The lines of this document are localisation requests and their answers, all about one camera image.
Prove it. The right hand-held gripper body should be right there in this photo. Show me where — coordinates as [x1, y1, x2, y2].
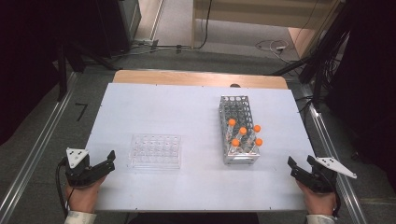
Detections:
[303, 156, 358, 194]

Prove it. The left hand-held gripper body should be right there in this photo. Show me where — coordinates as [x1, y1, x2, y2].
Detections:
[64, 147, 106, 189]

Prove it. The clear plastic tube rack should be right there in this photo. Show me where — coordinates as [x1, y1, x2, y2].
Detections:
[127, 133, 183, 171]

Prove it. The metal test tube rack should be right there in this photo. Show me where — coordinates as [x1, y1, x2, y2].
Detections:
[219, 94, 262, 165]

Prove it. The person's right hand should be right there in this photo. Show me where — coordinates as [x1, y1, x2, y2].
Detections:
[295, 180, 338, 217]

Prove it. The person's left hand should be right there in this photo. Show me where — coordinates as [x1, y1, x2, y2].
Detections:
[64, 175, 107, 215]

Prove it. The white board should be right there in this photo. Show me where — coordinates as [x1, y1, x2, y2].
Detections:
[84, 82, 316, 213]

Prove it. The black metal stand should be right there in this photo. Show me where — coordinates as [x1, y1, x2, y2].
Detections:
[55, 41, 68, 103]

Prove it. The black cabinet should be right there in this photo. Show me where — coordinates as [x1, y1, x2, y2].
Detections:
[94, 0, 142, 59]

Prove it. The light wooden furniture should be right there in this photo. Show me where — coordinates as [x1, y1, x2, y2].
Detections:
[191, 0, 344, 60]

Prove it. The left hand-held gripper black cable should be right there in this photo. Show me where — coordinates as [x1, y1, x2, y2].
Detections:
[55, 157, 76, 218]

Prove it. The aluminium floor rail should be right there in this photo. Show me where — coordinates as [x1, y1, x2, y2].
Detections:
[0, 72, 78, 224]
[298, 82, 370, 224]

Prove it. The black stand with cables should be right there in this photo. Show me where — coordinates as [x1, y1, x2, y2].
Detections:
[270, 0, 354, 110]

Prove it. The white floor cable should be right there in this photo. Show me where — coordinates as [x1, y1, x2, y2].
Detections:
[255, 38, 291, 63]

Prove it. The black floor cable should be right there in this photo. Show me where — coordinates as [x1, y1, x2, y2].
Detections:
[136, 0, 214, 52]

